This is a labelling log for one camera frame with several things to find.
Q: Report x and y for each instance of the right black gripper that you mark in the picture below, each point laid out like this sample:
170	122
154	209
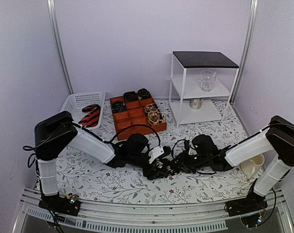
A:
182	165

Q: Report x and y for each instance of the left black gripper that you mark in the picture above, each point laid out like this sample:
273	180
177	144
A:
153	175

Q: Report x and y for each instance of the black white floral tie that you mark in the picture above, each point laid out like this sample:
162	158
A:
168	166

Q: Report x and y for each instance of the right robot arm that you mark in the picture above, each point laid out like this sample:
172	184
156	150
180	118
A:
277	136

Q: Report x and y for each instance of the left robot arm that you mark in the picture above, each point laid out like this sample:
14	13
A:
60	131

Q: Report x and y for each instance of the rolled beige patterned tie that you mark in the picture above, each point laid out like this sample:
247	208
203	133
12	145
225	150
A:
156	118

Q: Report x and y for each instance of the red wooden compartment tray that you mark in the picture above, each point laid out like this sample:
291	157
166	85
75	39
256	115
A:
135	115

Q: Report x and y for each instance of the rolled black beige tie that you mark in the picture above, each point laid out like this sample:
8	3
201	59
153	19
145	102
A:
150	108

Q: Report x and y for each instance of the metal cup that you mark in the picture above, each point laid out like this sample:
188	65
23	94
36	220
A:
195	103

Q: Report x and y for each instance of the cream ceramic mug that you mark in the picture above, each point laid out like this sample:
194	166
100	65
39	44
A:
251	166

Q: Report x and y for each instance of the rolled black patterned tie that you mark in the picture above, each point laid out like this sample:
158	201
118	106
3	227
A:
118	107

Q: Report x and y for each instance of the rolled dark olive tie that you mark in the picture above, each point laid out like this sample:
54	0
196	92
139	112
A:
143	94

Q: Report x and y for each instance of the rolled dark brown tie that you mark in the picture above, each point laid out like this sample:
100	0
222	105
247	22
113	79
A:
130	96

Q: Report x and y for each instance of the red black striped tie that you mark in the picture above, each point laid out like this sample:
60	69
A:
92	118

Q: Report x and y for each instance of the white shelf black top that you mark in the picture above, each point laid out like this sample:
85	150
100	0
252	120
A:
201	96

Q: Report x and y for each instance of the clear drinking glass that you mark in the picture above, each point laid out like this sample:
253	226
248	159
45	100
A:
208	78

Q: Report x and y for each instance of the white plastic basket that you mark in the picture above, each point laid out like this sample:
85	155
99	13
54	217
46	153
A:
75	103

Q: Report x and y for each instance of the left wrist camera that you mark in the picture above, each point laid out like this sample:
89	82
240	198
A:
157	152

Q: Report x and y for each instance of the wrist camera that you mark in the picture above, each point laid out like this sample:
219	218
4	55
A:
188	148
157	152

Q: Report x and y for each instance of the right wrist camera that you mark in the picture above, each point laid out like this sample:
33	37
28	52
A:
188	148

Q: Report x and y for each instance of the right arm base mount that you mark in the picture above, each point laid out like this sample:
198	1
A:
248	205

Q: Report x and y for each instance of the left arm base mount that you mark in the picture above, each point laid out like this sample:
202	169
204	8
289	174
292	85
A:
68	205

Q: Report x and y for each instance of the front metal rail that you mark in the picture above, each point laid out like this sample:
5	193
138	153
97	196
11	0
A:
200	217

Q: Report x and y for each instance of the right metal frame post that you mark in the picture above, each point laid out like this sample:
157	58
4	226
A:
246	49

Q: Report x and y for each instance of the metal frame post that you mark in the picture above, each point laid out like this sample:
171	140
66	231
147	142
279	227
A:
58	44
246	49

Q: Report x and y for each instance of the left metal frame post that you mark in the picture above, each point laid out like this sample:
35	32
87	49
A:
58	44

